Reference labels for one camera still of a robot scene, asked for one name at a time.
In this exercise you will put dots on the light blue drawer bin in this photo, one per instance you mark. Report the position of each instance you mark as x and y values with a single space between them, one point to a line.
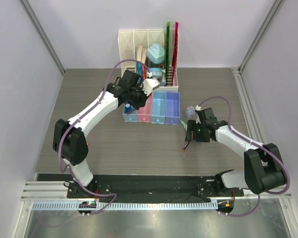
158 110

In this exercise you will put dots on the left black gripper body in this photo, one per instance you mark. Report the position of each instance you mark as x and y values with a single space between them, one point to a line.
137 98

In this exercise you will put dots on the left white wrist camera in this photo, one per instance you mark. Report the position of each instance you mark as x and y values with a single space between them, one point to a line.
150 84

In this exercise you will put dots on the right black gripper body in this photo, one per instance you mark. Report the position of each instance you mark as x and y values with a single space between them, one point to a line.
198 133

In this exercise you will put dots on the white desktop file organizer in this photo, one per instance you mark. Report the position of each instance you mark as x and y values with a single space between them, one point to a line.
128 42

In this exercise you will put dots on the perforated metal cable tray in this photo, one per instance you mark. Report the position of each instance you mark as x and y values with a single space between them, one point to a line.
89 206

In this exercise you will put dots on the pink plastic drawer bin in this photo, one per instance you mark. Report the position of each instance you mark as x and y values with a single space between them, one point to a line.
144 113

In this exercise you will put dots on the green transparent ruler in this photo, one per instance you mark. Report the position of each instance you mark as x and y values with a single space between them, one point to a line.
167 47

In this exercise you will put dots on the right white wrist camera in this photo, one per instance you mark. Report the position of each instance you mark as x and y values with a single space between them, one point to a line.
200 115

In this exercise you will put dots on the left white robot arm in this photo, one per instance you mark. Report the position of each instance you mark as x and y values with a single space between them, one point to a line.
70 135

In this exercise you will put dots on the purple plastic drawer bin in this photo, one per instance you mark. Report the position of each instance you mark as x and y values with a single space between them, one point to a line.
172 108

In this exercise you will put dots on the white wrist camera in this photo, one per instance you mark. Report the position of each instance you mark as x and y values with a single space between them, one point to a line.
200 115
150 84

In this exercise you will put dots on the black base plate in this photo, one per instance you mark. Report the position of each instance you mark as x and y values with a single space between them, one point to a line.
146 189

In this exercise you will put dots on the red pen refill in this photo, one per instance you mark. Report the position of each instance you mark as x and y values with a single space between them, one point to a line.
132 111
185 146

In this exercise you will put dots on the blue spine book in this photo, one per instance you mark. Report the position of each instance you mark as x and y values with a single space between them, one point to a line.
140 57

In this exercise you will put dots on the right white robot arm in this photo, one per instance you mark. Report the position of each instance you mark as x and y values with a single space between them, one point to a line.
263 167

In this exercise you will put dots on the blue plastic drawer bin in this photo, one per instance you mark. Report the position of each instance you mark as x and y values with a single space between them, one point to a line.
130 118

